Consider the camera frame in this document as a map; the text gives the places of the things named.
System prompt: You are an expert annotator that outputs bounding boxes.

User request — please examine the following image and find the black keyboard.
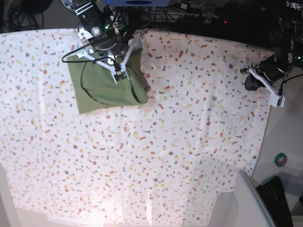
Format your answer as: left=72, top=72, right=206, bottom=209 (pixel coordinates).
left=256, top=176, right=294, bottom=227

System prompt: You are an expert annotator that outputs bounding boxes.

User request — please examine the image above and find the terrazzo patterned tablecloth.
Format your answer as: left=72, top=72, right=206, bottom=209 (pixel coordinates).
left=0, top=29, right=272, bottom=226

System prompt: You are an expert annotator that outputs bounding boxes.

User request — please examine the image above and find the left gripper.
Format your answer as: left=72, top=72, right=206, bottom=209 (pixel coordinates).
left=243, top=55, right=289, bottom=91

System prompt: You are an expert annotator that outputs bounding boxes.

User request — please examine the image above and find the green tape roll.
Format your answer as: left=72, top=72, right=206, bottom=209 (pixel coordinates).
left=274, top=153, right=287, bottom=167

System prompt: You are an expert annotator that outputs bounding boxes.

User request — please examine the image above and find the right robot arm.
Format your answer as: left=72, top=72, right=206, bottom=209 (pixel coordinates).
left=62, top=0, right=128, bottom=58

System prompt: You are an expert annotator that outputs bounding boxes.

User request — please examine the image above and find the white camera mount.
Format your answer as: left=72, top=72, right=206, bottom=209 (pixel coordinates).
left=240, top=68, right=286, bottom=107
left=74, top=29, right=147, bottom=83

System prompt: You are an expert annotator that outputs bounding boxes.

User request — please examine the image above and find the green t-shirt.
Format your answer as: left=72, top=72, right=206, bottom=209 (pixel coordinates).
left=67, top=49, right=148, bottom=114

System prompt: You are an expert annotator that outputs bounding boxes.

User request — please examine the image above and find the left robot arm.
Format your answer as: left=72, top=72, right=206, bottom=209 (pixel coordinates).
left=251, top=0, right=303, bottom=85

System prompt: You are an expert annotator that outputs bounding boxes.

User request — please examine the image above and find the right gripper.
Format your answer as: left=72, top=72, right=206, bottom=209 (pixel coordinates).
left=91, top=33, right=133, bottom=59

